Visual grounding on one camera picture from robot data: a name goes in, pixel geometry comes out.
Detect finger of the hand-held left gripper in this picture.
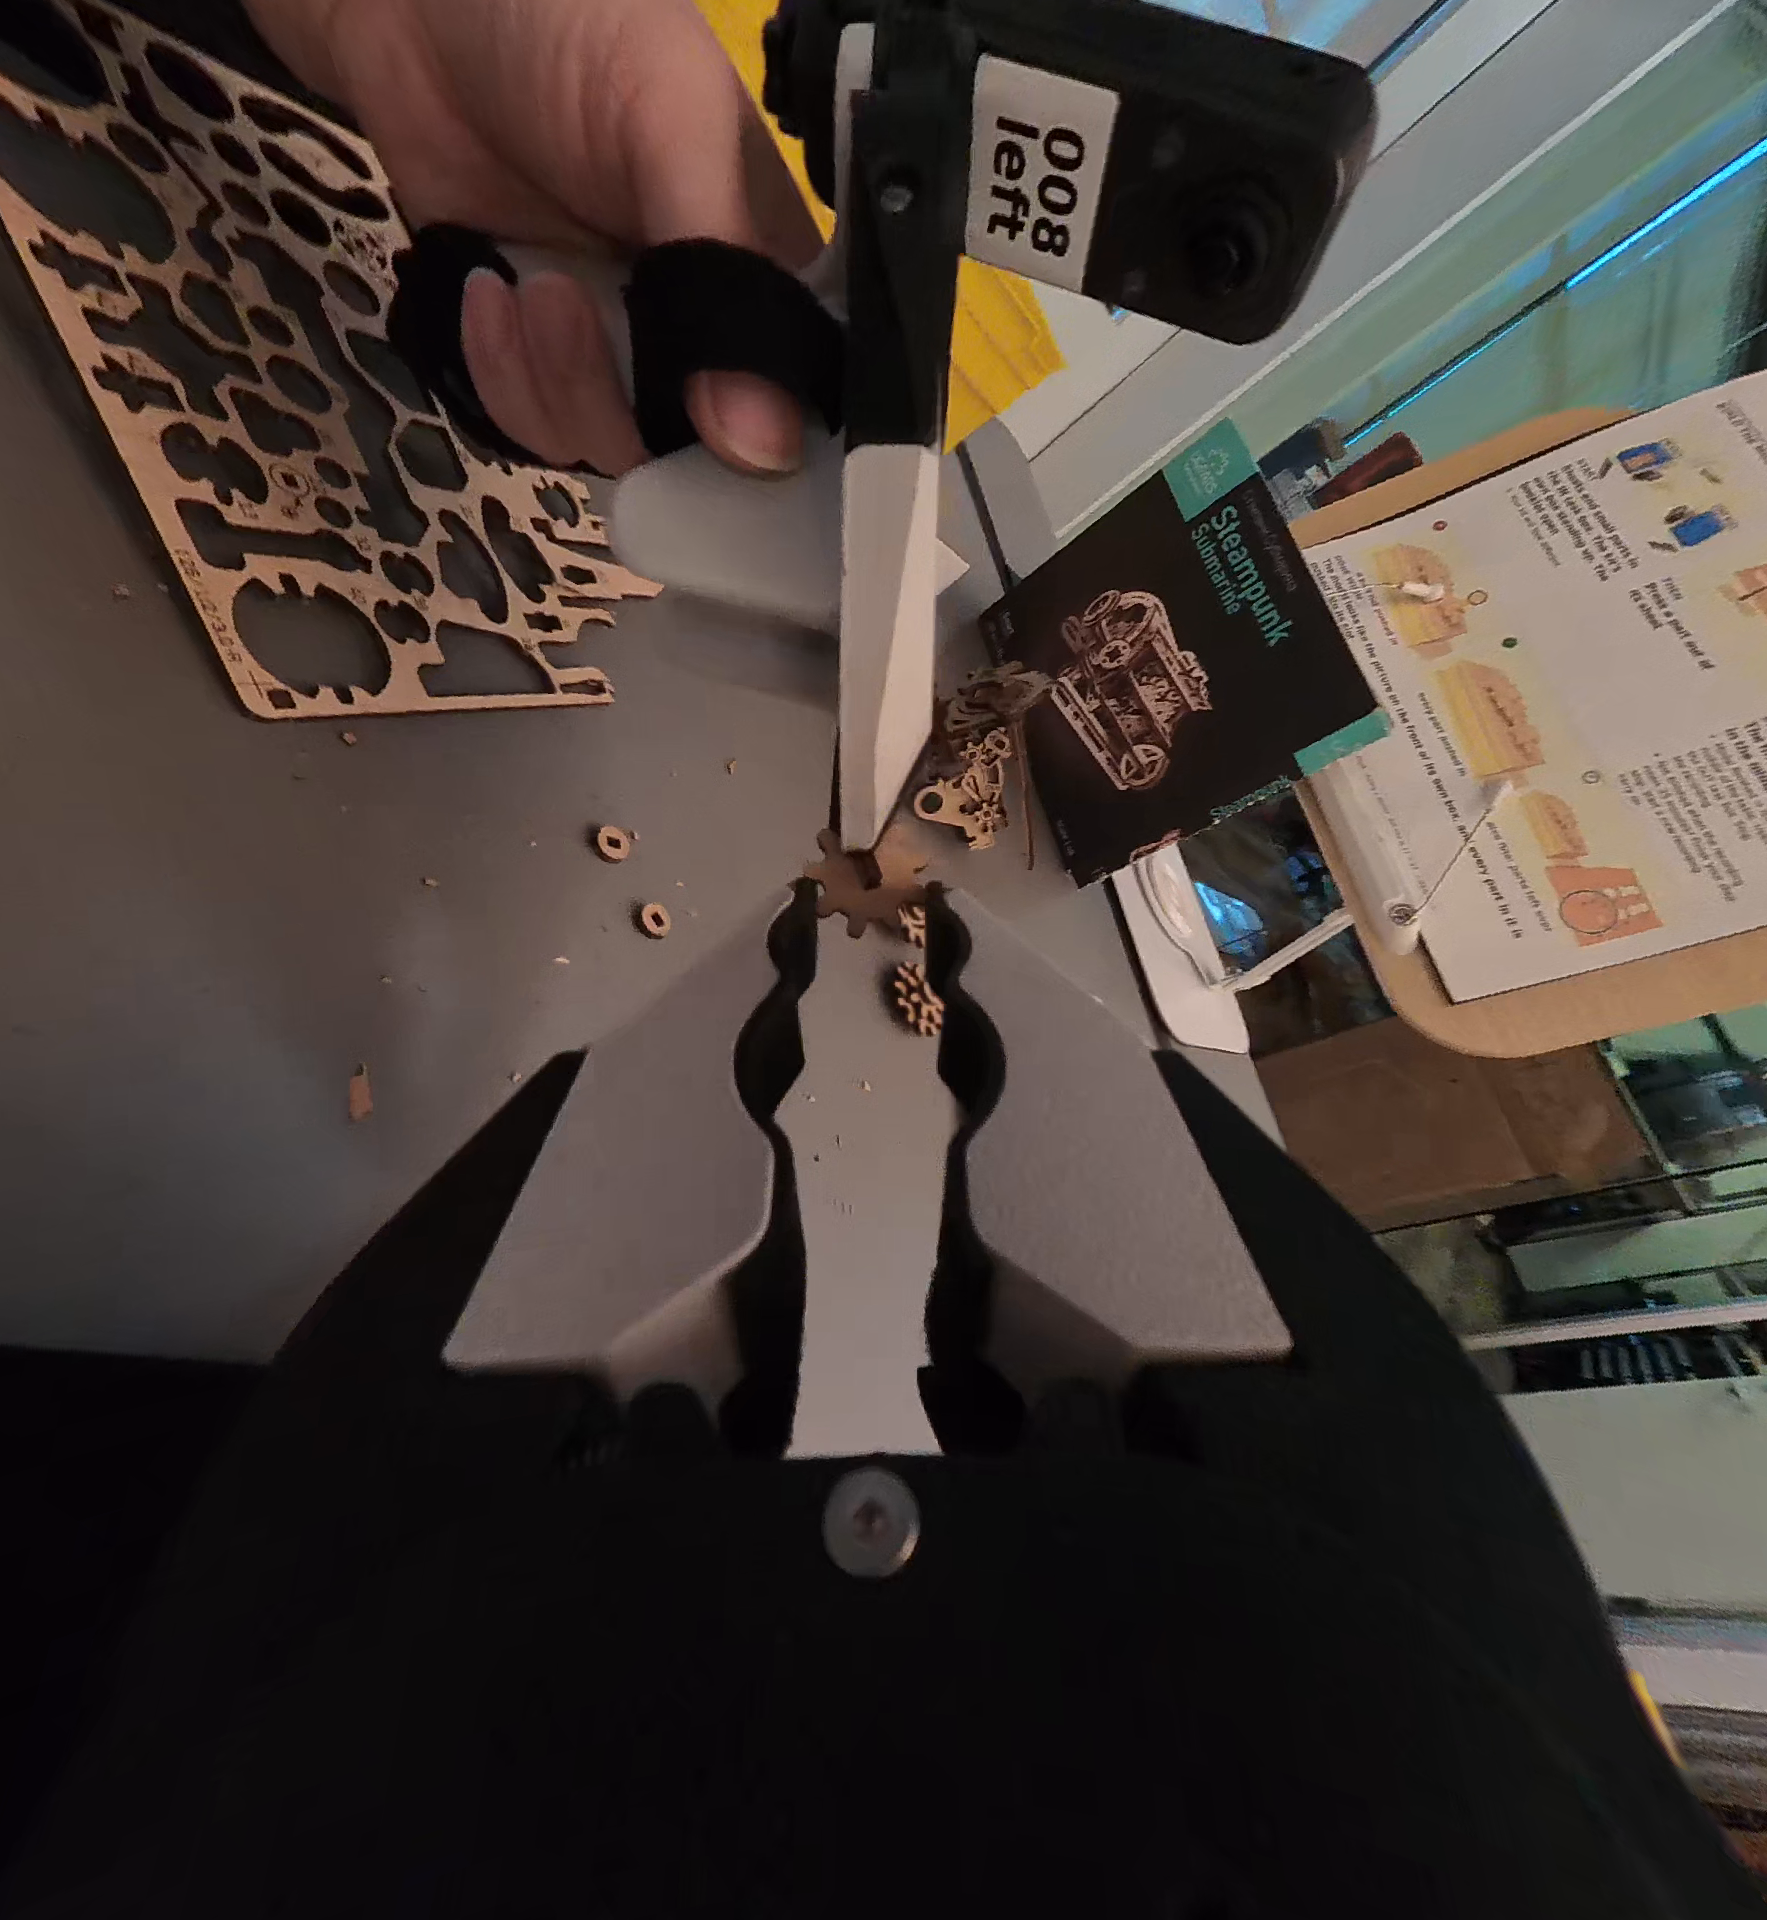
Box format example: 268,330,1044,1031
839,442,954,854

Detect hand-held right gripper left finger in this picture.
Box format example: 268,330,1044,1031
438,877,828,1457

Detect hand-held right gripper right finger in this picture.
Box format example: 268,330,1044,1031
922,877,1294,1457

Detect small wooden gear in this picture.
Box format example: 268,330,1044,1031
801,825,959,946

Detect small wooden spacer rings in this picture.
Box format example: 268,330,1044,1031
596,825,679,946

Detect laser-cut wooden parts sheet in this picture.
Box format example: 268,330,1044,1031
0,0,661,720

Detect partly built wooden model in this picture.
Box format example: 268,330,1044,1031
911,658,1053,875

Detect black model kit box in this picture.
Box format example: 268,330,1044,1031
978,418,1398,895

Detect person's left hand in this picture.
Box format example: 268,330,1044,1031
243,0,845,483

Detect white document stand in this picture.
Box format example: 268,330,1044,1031
1108,828,1431,1055

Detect yellow stacked storage bins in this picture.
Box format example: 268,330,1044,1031
729,0,1068,453

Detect brown cardboard box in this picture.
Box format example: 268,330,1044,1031
1259,1031,1660,1238

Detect black mesh wrist pad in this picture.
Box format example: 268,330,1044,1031
0,1337,290,1920

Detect instruction poster board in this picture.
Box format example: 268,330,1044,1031
1294,348,1767,1057

